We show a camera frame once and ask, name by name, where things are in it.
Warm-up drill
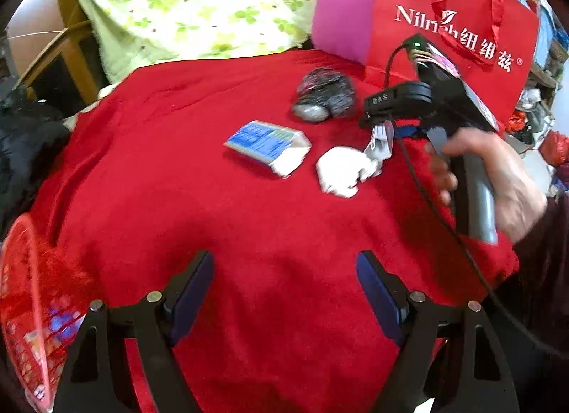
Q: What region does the blue medicine box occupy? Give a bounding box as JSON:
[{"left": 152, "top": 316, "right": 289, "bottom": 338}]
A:
[{"left": 224, "top": 120, "right": 312, "bottom": 178}]

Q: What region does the black puffer jacket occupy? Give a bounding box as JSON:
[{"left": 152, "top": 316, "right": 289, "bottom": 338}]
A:
[{"left": 0, "top": 88, "right": 70, "bottom": 238}]

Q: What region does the green clover pattern quilt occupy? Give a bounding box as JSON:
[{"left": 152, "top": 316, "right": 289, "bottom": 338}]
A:
[{"left": 78, "top": 0, "right": 315, "bottom": 84}]

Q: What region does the long white medicine box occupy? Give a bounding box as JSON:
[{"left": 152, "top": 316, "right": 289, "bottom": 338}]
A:
[{"left": 365, "top": 121, "right": 394, "bottom": 163}]

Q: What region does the white tissue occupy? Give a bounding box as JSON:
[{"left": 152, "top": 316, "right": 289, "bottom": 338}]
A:
[{"left": 315, "top": 146, "right": 382, "bottom": 199}]

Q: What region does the black plastic bag trash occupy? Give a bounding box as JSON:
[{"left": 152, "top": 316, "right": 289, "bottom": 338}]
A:
[{"left": 291, "top": 67, "right": 357, "bottom": 123}]

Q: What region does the magenta pillow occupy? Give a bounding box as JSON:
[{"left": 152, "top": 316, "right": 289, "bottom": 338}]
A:
[{"left": 310, "top": 0, "right": 374, "bottom": 65}]

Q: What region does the red Nilrich shopping bag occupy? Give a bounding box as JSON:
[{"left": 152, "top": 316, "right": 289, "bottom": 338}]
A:
[{"left": 366, "top": 0, "right": 539, "bottom": 124}]

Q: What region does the wooden headboard cabinet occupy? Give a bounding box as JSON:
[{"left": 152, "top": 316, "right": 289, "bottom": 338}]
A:
[{"left": 3, "top": 0, "right": 108, "bottom": 105}]

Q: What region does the red fleece blanket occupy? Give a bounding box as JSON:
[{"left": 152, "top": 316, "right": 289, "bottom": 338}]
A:
[{"left": 31, "top": 50, "right": 518, "bottom": 412}]

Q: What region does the person's right hand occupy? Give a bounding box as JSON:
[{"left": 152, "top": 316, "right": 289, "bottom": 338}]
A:
[{"left": 425, "top": 128, "right": 548, "bottom": 244}]

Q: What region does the dark sleeve forearm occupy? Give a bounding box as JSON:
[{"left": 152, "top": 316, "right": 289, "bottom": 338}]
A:
[{"left": 483, "top": 194, "right": 568, "bottom": 412}]

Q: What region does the red plastic mesh basket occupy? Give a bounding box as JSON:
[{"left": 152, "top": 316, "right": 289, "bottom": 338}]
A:
[{"left": 1, "top": 213, "right": 92, "bottom": 412}]

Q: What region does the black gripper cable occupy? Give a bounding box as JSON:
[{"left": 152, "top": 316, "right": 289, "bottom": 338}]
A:
[{"left": 383, "top": 41, "right": 569, "bottom": 360}]

